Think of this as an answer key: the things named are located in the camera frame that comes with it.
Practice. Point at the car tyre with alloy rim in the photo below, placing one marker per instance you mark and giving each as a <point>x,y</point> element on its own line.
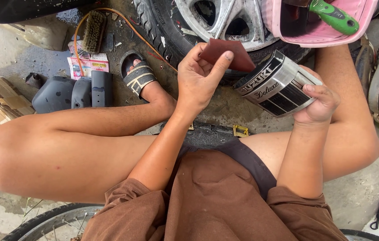
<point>162,30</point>

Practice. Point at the black vehicle body panel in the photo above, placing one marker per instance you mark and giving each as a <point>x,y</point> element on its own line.
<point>15,10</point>

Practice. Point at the chrome motorcycle emblem cover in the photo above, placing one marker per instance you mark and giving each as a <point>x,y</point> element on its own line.
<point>276,83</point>

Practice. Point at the person's left hand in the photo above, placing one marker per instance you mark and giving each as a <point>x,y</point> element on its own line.
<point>189,87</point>

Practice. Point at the person's left leg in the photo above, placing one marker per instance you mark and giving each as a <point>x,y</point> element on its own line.
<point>59,150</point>

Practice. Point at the flat grey plastic cover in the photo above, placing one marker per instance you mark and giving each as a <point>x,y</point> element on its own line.
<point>101,88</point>

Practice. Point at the person's right leg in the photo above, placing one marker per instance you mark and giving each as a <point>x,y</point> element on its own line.
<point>350,134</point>

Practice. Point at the person's leg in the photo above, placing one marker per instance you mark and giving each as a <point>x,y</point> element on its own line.
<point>350,134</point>
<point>59,150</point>

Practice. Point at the pink plastic basket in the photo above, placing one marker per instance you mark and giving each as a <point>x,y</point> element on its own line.
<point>320,36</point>

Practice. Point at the printed sachet strip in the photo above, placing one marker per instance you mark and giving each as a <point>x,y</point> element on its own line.
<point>90,65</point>

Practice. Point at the black striped sandal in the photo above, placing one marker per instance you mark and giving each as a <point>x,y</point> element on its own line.
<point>140,78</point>

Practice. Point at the person's right hand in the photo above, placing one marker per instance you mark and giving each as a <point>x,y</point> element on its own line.
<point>323,107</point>

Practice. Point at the low black seat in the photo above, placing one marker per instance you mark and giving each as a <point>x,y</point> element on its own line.
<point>206,134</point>

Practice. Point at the yellow metal clip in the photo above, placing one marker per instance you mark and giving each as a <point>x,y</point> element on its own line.
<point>240,130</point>

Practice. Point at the small grey plastic cover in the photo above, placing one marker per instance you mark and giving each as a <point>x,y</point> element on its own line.
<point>81,93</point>

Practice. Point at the dark curved metal part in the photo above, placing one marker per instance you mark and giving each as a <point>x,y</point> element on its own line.
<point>363,67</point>

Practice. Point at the dark shorts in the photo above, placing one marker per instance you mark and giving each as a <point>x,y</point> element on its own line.
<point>249,160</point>

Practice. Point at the spoked bicycle wheel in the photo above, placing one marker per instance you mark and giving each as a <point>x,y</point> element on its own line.
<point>47,216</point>

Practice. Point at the large grey plastic cover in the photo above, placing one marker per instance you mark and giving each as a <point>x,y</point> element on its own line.
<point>54,95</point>

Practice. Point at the black rubber tyre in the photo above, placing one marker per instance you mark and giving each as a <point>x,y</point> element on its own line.
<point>360,235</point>

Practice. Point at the wooden bristle brush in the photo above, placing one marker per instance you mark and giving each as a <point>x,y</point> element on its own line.
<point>94,31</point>

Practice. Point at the brown shirt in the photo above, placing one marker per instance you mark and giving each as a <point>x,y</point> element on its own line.
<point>209,200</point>

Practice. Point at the reddish brown sandpaper sheet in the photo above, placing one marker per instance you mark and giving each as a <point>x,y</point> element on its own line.
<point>239,57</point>

